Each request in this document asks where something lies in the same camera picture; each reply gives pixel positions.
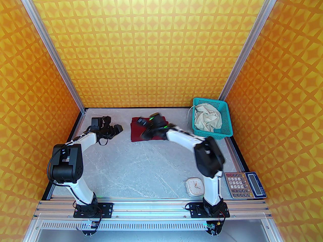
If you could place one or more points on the dark red shirt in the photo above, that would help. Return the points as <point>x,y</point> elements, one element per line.
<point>136,132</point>

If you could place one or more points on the teal plastic basket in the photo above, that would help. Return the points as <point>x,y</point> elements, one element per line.
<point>225,120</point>

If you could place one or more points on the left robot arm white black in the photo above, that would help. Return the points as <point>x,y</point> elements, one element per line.
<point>66,164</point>

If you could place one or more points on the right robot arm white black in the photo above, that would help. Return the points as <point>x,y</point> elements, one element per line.
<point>209,157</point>

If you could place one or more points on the white square clock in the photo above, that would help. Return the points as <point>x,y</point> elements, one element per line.
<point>194,186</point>

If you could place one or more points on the small circuit board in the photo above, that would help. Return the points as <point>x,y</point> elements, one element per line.
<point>213,227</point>
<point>90,226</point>

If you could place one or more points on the grey desk calculator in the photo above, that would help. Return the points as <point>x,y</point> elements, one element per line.
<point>253,185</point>

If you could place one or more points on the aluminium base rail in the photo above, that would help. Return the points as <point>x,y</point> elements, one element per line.
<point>151,208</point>

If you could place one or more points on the aluminium frame post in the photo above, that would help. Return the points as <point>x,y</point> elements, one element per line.
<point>50,49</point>
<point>249,44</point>

